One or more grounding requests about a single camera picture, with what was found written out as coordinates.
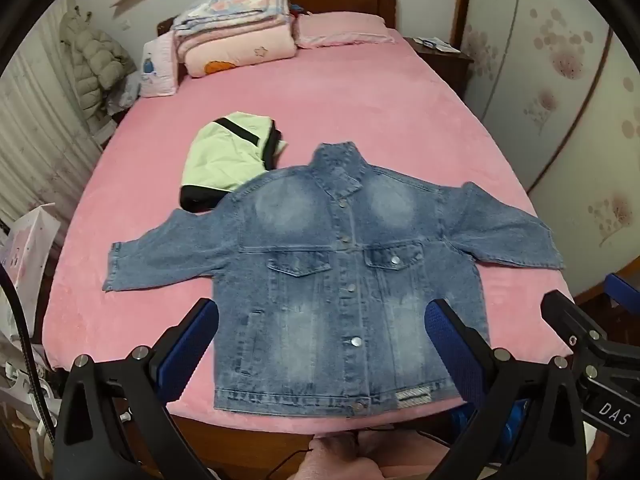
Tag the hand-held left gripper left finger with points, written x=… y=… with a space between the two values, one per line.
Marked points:
x=190 y=342

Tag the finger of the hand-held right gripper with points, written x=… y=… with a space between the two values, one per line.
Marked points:
x=622 y=290
x=565 y=315

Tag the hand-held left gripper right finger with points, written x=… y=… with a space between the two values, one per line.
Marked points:
x=450 y=342

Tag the blue denim jacket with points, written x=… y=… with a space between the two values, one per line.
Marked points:
x=325 y=240

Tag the blue plastic stool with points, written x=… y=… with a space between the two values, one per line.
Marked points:
x=515 y=425

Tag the light green black jacket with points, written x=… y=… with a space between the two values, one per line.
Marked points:
x=220 y=155

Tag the floral door wardrobe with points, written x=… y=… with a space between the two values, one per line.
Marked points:
x=550 y=85

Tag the bed with pink sheet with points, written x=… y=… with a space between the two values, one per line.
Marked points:
x=375 y=110

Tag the light patterned cloth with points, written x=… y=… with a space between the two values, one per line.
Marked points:
x=125 y=92

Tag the white curtain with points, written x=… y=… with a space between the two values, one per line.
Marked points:
x=35 y=135

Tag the dark wooden nightstand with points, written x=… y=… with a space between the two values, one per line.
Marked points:
x=450 y=72

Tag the white cartoon print pillow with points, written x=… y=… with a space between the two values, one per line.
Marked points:
x=157 y=67

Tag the folded pink quilt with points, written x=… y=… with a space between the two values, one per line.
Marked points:
x=235 y=55

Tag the beige puffer jacket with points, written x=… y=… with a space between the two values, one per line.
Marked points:
x=95 y=60

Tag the white papers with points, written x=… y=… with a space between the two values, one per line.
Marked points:
x=435 y=44

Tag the pink pillow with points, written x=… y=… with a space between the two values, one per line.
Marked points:
x=345 y=30

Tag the folded floral quilt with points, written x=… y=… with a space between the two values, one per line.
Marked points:
x=235 y=2

